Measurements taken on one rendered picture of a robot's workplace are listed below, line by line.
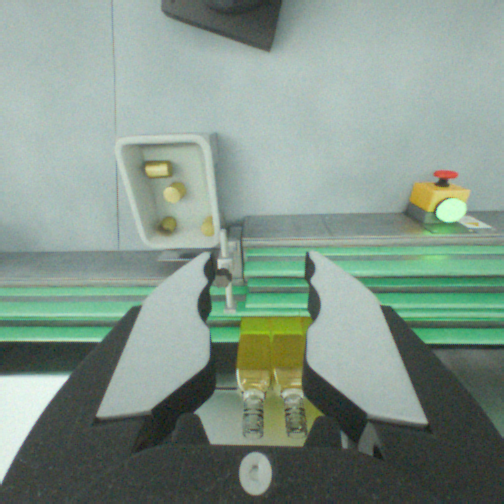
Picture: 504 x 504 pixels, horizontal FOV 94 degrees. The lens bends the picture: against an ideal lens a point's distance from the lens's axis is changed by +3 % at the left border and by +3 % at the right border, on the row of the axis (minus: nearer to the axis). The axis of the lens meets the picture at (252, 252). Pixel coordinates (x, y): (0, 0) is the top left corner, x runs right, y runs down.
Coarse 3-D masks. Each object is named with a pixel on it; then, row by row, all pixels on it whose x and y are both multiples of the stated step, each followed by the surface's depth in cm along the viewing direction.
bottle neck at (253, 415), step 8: (256, 392) 35; (248, 400) 34; (256, 400) 34; (248, 408) 33; (256, 408) 33; (248, 416) 32; (256, 416) 32; (248, 424) 31; (256, 424) 31; (248, 432) 32; (256, 432) 32
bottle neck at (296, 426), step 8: (288, 392) 34; (296, 392) 34; (288, 400) 33; (296, 400) 33; (288, 408) 32; (296, 408) 32; (288, 416) 32; (296, 416) 31; (304, 416) 32; (288, 424) 31; (296, 424) 30; (304, 424) 31; (288, 432) 30; (296, 432) 32; (304, 432) 30
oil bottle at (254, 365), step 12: (240, 324) 45; (252, 324) 44; (264, 324) 44; (240, 336) 42; (252, 336) 41; (264, 336) 41; (240, 348) 40; (252, 348) 39; (264, 348) 39; (240, 360) 38; (252, 360) 37; (264, 360) 37; (240, 372) 36; (252, 372) 36; (264, 372) 36; (240, 384) 35; (252, 384) 35; (264, 384) 35; (240, 396) 36; (264, 396) 36
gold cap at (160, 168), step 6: (150, 162) 47; (156, 162) 47; (162, 162) 47; (168, 162) 48; (150, 168) 47; (156, 168) 47; (162, 168) 47; (168, 168) 48; (150, 174) 48; (156, 174) 48; (162, 174) 48; (168, 174) 48
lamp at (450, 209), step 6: (450, 198) 45; (456, 198) 45; (438, 204) 46; (444, 204) 45; (450, 204) 44; (456, 204) 44; (462, 204) 44; (438, 210) 46; (444, 210) 45; (450, 210) 44; (456, 210) 44; (462, 210) 44; (438, 216) 47; (444, 216) 45; (450, 216) 45; (456, 216) 45
